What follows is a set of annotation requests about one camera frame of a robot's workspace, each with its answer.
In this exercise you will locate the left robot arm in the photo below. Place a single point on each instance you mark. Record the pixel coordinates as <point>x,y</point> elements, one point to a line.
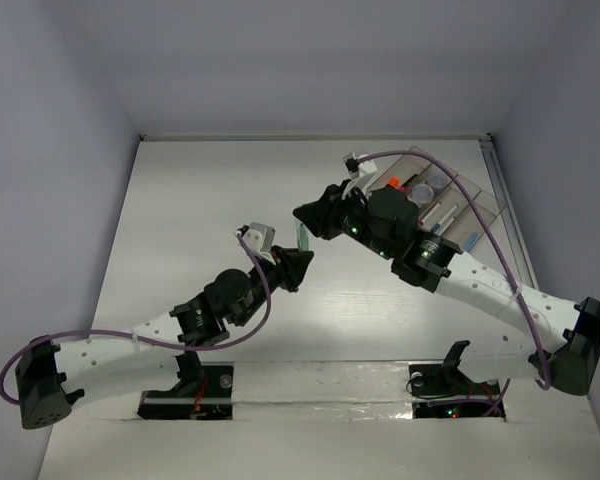
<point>57,374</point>

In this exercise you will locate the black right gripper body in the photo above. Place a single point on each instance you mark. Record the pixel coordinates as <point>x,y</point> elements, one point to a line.
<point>351,218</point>

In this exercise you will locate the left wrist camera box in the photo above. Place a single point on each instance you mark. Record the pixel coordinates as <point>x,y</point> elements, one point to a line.
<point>259,240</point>

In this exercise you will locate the red capped white pen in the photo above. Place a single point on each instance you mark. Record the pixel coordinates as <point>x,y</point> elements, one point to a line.
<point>431,211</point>

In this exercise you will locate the blue utility knife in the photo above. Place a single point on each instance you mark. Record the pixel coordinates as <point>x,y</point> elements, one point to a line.
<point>471,241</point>

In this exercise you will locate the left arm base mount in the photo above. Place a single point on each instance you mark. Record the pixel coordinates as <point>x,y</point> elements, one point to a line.
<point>203,392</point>

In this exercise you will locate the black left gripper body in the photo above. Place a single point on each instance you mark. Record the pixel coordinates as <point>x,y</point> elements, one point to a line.
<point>274,273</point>

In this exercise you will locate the white front board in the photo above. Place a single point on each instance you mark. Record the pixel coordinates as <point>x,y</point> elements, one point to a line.
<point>330,420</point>

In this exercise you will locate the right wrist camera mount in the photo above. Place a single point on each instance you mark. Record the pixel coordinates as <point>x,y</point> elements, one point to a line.
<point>361,168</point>

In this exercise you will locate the green utility knife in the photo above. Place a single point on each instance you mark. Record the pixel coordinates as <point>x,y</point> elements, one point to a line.
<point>302,237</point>

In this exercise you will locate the clear four-compartment organizer tray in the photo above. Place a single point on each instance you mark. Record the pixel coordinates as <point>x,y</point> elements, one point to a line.
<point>412,169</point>

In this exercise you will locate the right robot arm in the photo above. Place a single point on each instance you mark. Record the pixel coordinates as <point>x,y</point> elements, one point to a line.
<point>562,347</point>

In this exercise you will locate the clear jar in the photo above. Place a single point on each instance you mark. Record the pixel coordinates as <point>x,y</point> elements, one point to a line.
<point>437,180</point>
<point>421,194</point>

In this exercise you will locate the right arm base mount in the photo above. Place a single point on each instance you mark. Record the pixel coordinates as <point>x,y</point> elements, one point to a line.
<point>439,390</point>

